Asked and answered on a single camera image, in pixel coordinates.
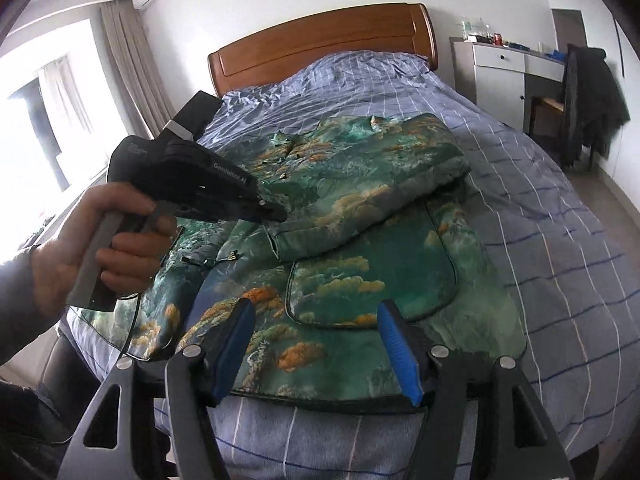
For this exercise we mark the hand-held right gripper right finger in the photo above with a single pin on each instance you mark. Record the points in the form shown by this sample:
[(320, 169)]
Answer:
[(400, 355)]

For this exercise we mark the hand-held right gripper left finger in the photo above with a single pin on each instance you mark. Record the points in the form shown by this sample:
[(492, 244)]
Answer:
[(235, 350)]

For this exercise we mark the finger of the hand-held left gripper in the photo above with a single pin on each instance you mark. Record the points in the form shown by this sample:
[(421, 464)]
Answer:
[(276, 214)]

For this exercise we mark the green printed garment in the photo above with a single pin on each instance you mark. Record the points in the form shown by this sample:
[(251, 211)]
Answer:
[(350, 270)]

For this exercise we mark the person's left forearm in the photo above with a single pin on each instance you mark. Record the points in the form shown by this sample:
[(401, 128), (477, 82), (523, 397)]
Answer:
[(22, 305)]

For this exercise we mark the person's left hand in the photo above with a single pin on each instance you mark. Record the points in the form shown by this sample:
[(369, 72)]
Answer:
[(75, 250)]

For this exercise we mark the beige curtain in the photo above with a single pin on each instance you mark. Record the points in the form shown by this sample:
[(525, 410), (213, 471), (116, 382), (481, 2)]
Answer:
[(130, 60)]

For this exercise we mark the sheer white curtain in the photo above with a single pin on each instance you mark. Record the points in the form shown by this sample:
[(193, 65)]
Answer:
[(62, 95)]

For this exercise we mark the wooden headboard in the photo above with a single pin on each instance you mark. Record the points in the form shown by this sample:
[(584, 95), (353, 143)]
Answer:
[(310, 45)]

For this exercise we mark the window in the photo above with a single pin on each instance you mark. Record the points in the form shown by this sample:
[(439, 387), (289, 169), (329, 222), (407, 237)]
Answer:
[(30, 125)]

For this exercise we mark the bed with blue checked sheet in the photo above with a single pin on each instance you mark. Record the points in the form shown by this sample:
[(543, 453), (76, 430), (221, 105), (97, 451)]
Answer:
[(525, 210)]

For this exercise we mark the dark cloth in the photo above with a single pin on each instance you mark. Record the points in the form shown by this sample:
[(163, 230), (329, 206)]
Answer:
[(35, 425)]

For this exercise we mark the white desk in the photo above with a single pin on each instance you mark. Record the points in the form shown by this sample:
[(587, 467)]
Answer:
[(500, 75)]

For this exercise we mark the clear bottle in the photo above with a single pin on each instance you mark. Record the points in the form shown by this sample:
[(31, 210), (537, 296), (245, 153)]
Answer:
[(466, 30)]

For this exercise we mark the wooden chair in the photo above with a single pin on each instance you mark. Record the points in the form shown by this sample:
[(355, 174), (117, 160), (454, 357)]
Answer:
[(547, 105)]

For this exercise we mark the dark jacket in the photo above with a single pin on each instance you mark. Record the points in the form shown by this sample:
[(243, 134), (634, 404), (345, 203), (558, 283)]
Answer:
[(592, 100)]

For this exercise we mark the blue desk clutter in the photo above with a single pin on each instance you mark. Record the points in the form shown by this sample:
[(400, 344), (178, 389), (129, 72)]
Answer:
[(556, 55)]

